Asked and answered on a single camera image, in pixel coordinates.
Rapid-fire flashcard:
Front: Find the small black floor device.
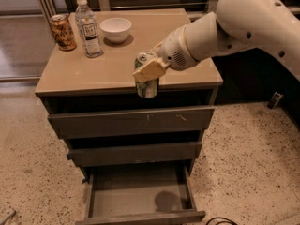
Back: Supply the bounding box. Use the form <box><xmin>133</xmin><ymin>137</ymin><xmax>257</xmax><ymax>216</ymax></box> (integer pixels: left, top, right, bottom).
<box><xmin>267</xmin><ymin>92</ymin><xmax>283</xmax><ymax>109</ymax></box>

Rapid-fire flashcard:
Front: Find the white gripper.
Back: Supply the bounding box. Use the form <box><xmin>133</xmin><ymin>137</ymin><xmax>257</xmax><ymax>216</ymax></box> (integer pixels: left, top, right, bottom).
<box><xmin>132</xmin><ymin>25</ymin><xmax>199</xmax><ymax>83</ymax></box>

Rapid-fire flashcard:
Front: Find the top grey drawer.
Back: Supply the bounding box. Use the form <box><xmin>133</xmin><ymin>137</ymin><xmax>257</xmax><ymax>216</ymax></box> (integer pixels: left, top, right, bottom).
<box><xmin>48</xmin><ymin>106</ymin><xmax>214</xmax><ymax>139</ymax></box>

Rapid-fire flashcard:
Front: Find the green soda can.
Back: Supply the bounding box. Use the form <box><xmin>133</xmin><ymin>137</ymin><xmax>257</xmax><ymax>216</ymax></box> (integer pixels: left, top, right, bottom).
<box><xmin>134</xmin><ymin>51</ymin><xmax>159</xmax><ymax>98</ymax></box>

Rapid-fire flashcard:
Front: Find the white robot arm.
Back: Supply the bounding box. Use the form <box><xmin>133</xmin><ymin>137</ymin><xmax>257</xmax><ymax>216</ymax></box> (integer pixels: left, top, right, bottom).
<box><xmin>133</xmin><ymin>0</ymin><xmax>300</xmax><ymax>82</ymax></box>

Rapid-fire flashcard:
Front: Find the white ceramic bowl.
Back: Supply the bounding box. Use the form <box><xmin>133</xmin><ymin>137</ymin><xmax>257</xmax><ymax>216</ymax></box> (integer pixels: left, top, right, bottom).
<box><xmin>99</xmin><ymin>18</ymin><xmax>132</xmax><ymax>43</ymax></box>

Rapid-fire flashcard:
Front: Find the bottom grey drawer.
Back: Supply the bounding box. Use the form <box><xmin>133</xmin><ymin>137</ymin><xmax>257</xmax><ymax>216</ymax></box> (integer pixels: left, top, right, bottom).
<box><xmin>75</xmin><ymin>162</ymin><xmax>205</xmax><ymax>225</ymax></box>

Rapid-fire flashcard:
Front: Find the black cable on floor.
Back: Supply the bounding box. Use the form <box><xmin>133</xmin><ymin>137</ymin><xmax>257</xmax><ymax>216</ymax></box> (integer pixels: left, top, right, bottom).
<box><xmin>204</xmin><ymin>216</ymin><xmax>239</xmax><ymax>225</ymax></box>

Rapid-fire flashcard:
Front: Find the grey drawer cabinet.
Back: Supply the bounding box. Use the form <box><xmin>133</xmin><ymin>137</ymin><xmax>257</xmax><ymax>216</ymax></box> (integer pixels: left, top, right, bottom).
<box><xmin>34</xmin><ymin>8</ymin><xmax>224</xmax><ymax>225</ymax></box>

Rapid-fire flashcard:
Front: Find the brown patterned drink can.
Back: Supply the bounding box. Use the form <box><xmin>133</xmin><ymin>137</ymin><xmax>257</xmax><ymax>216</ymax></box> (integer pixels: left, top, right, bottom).
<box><xmin>51</xmin><ymin>14</ymin><xmax>77</xmax><ymax>51</ymax></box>

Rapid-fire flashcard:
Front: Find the middle grey drawer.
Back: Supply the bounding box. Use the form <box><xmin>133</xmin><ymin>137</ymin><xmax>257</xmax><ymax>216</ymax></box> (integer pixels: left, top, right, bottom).
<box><xmin>68</xmin><ymin>142</ymin><xmax>202</xmax><ymax>167</ymax></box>

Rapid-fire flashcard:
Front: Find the grey drawer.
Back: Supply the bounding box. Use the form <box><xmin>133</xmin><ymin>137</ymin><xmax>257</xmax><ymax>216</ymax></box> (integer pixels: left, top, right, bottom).
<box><xmin>75</xmin><ymin>162</ymin><xmax>205</xmax><ymax>225</ymax></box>
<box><xmin>68</xmin><ymin>142</ymin><xmax>202</xmax><ymax>167</ymax></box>
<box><xmin>48</xmin><ymin>106</ymin><xmax>214</xmax><ymax>139</ymax></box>

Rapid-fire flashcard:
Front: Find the clear plastic water bottle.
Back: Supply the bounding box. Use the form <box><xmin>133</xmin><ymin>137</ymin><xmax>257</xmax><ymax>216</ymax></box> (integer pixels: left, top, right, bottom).
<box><xmin>75</xmin><ymin>0</ymin><xmax>103</xmax><ymax>58</ymax></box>

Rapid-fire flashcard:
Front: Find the grey metal rod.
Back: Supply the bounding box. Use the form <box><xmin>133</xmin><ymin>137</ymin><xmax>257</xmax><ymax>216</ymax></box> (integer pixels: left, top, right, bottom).
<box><xmin>0</xmin><ymin>210</ymin><xmax>16</xmax><ymax>225</ymax></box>

